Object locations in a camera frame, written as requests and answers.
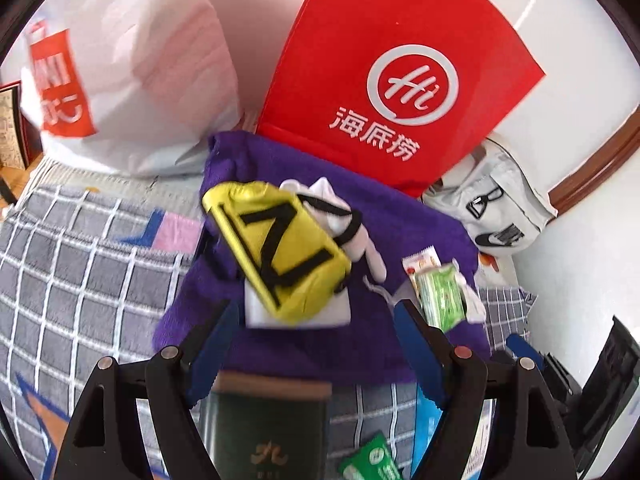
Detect purple towel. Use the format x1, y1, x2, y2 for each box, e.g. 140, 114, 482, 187
152, 130, 493, 386

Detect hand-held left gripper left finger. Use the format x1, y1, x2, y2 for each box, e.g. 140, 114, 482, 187
52, 300, 241, 480

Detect grey checked star blanket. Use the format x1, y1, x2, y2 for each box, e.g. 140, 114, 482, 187
0, 157, 538, 480

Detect white plastic bag red label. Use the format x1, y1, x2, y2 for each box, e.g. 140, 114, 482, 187
20, 0, 241, 177

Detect green wet wipes pack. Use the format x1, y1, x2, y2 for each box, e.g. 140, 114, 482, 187
412, 265, 466, 333

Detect framed picture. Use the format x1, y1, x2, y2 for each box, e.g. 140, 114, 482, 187
0, 80, 46, 171

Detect brown wooden trim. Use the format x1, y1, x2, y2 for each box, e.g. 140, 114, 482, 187
547, 110, 640, 216

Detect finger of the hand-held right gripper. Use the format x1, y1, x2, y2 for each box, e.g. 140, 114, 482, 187
505, 332, 583, 413

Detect small green packet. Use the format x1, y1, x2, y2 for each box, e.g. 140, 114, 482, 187
339, 432, 403, 480

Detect white sponge block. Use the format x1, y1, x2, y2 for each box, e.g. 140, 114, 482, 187
244, 280, 351, 330

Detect red paper bag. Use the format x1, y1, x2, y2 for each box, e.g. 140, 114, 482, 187
256, 0, 546, 198

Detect white plush toy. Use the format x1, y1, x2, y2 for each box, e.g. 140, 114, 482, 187
280, 177, 388, 281

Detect dark green tin box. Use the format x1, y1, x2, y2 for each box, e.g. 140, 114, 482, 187
200, 372, 333, 480

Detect yellow pouch black straps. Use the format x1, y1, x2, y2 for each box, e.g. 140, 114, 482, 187
201, 181, 363, 323

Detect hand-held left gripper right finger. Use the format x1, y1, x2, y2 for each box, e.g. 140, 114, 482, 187
394, 300, 578, 480

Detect grey sling bag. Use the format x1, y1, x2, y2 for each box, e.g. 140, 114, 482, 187
422, 135, 558, 256

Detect white red snack packet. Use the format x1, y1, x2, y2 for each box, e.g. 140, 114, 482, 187
402, 246, 441, 276

